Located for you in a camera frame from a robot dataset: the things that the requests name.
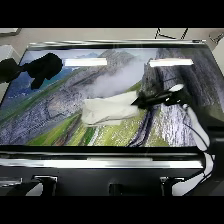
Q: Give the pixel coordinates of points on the white garment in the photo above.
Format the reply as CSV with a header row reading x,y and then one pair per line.
x,y
106,108

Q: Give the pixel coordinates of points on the silver frame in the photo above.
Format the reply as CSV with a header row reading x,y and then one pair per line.
x,y
100,163

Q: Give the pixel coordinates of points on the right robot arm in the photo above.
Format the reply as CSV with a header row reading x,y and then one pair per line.
x,y
196,130

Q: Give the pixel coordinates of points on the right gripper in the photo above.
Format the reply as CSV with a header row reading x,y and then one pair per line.
x,y
155,98

